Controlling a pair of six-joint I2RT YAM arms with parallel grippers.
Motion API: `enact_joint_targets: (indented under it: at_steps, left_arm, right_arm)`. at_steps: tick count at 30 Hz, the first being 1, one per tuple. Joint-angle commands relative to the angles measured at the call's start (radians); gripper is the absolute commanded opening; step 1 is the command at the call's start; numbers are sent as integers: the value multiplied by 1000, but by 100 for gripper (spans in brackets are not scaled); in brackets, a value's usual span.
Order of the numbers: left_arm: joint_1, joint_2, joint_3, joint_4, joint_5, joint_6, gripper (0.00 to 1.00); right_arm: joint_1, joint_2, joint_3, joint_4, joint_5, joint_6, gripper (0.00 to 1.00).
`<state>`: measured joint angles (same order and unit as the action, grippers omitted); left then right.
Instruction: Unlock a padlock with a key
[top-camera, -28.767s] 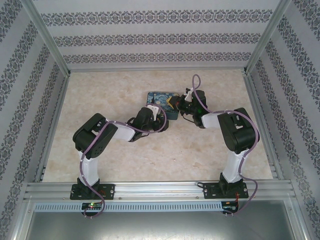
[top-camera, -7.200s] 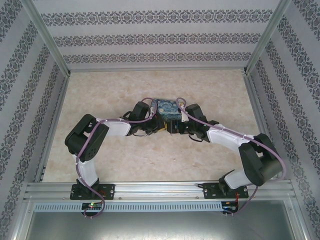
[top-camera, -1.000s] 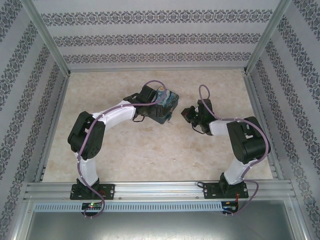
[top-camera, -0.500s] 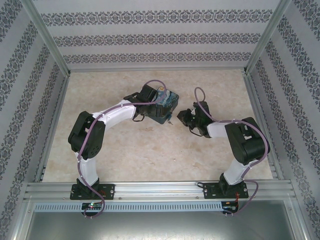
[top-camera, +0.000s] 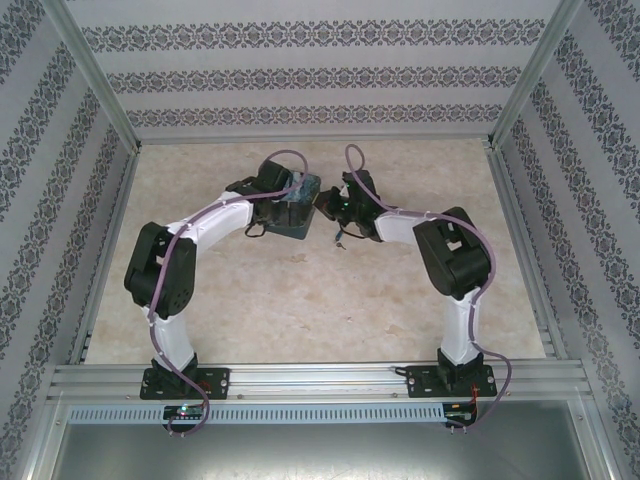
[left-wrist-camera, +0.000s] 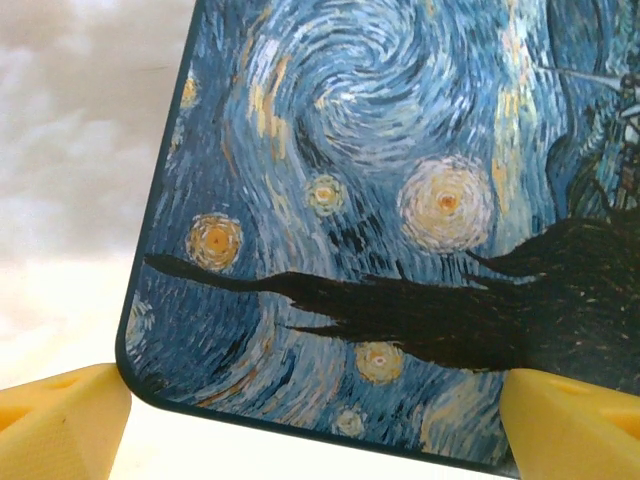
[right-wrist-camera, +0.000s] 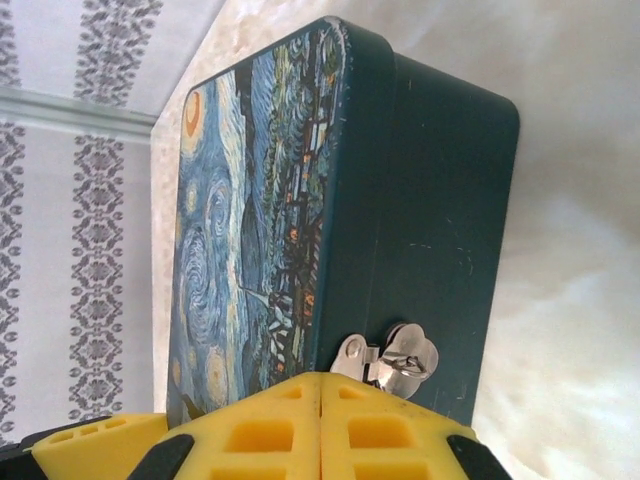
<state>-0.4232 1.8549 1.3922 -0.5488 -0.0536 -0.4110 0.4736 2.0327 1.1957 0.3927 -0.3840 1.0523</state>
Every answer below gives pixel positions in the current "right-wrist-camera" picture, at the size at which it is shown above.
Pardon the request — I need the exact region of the silver metal hasp latch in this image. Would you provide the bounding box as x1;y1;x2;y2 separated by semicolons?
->
329;322;440;401

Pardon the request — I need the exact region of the aluminium frame post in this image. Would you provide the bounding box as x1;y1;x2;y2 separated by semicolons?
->
0;84;157;139

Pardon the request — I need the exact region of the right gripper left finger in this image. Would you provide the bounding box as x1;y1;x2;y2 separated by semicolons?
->
142;372;322;480

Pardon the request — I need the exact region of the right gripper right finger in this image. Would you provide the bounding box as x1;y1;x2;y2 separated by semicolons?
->
319;372;507;480

